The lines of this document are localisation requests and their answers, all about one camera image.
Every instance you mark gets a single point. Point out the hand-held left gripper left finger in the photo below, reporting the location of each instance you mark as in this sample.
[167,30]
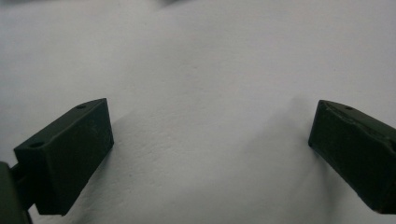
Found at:
[65,161]

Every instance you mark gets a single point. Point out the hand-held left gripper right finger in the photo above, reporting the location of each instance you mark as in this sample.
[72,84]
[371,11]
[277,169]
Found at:
[358,155]

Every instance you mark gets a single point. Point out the pale grey foam mat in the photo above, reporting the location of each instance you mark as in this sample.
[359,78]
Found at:
[199,77]

